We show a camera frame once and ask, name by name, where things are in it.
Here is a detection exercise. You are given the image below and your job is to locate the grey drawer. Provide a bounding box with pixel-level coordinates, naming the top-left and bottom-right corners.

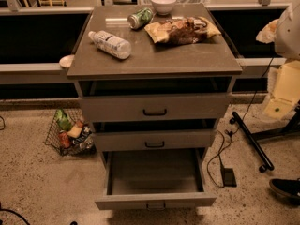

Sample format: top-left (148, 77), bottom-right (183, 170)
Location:
top-left (96, 149), bottom-right (216, 211)
top-left (93, 118), bottom-right (217, 151)
top-left (76, 76), bottom-right (232, 122)

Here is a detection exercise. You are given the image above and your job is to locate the grey top drawer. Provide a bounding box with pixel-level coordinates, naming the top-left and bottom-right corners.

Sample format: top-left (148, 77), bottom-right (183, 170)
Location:
top-left (76, 76), bottom-right (232, 122)

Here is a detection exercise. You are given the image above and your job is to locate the grey drawer cabinet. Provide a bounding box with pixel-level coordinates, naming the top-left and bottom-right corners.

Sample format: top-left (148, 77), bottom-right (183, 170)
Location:
top-left (67, 3), bottom-right (244, 161)

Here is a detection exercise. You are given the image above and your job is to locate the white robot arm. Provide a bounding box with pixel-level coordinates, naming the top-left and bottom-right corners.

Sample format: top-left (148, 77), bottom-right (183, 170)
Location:
top-left (256, 0), bottom-right (300, 119)

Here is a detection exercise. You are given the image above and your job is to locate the black shoe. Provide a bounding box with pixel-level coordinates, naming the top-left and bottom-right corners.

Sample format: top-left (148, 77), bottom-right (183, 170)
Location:
top-left (269, 179), bottom-right (300, 200)

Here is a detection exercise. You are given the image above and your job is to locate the black wheeled stand base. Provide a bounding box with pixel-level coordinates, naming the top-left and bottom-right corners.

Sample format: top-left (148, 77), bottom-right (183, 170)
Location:
top-left (230, 104), bottom-right (300, 173)

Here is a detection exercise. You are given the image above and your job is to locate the brown yellow chip bag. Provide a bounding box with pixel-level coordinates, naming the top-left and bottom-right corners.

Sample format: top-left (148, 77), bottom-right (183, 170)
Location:
top-left (144, 17), bottom-right (221, 45)

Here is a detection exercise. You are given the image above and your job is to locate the grey middle drawer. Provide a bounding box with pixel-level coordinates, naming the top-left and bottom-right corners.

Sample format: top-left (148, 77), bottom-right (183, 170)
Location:
top-left (93, 118), bottom-right (217, 151)

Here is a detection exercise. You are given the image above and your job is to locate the green chip bag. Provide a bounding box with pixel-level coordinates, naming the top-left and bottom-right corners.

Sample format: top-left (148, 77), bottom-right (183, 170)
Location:
top-left (54, 109), bottom-right (72, 131)

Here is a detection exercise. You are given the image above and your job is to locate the clear plastic water bottle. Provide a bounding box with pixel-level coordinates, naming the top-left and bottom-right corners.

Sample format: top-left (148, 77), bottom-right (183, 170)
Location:
top-left (88, 31), bottom-right (131, 60)

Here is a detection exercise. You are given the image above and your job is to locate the small round white disc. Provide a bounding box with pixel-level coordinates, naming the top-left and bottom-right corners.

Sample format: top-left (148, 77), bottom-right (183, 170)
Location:
top-left (59, 54), bottom-right (75, 68)

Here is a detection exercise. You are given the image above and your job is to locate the grey bottom drawer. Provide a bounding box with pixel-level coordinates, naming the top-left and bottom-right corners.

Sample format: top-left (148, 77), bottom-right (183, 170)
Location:
top-left (96, 149), bottom-right (216, 211)

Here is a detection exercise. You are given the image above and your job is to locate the black wire basket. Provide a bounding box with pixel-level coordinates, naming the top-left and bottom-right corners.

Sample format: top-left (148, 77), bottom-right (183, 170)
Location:
top-left (45, 109), bottom-right (96, 156)

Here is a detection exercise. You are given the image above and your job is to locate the black floor cable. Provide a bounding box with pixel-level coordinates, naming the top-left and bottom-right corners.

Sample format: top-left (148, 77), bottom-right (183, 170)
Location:
top-left (205, 57), bottom-right (276, 189)

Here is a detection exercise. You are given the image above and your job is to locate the green soda can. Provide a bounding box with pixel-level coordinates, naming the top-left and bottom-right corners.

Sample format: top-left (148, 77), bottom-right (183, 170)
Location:
top-left (127, 7), bottom-right (153, 30)

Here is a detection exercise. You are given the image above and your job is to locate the black foot pedal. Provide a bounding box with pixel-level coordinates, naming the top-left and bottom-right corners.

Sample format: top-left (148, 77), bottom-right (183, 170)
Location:
top-left (221, 168), bottom-right (237, 187)

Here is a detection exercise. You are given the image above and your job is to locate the white bowl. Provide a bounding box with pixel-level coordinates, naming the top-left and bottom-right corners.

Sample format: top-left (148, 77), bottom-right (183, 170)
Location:
top-left (150, 0), bottom-right (176, 15)

